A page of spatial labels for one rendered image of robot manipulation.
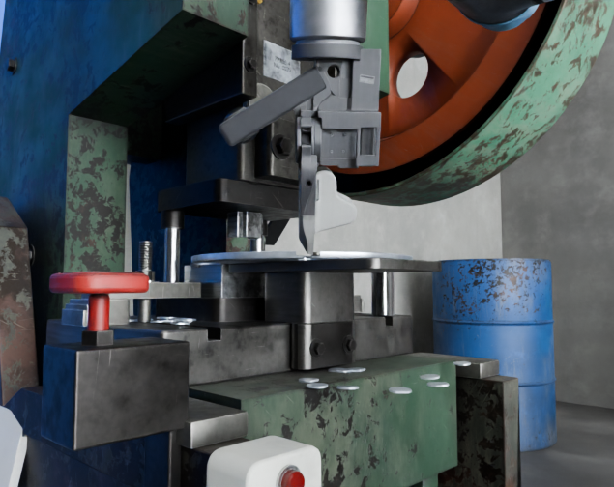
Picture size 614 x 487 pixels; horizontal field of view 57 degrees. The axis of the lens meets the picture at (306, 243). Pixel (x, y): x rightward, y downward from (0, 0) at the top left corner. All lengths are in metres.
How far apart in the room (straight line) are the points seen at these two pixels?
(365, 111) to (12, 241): 0.60
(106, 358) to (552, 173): 3.87
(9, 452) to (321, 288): 0.45
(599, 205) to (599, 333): 0.81
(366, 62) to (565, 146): 3.63
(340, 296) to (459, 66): 0.54
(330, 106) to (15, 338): 0.57
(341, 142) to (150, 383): 0.29
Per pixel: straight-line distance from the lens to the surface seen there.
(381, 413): 0.71
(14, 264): 0.95
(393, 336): 0.87
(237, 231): 0.82
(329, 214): 0.58
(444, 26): 1.14
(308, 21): 0.56
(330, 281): 0.71
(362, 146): 0.57
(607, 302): 4.00
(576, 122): 4.18
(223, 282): 0.76
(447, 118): 1.04
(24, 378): 0.91
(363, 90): 0.57
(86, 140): 0.93
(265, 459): 0.43
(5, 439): 0.87
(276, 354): 0.69
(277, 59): 0.84
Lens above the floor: 0.75
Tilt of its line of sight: 4 degrees up
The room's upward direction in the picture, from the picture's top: straight up
